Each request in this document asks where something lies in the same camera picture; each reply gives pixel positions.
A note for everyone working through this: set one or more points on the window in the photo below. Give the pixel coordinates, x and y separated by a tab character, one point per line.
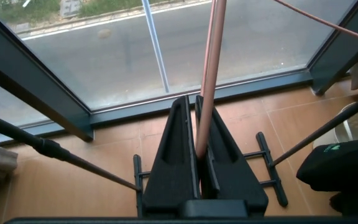
104	62

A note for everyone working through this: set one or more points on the black clothes rack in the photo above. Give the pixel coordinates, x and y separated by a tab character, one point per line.
51	148

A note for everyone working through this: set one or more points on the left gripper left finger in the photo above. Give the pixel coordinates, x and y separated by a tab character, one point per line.
172	174

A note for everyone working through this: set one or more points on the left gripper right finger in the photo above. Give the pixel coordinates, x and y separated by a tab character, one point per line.
238	183

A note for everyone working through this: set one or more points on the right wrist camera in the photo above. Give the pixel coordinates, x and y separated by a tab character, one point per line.
337	168

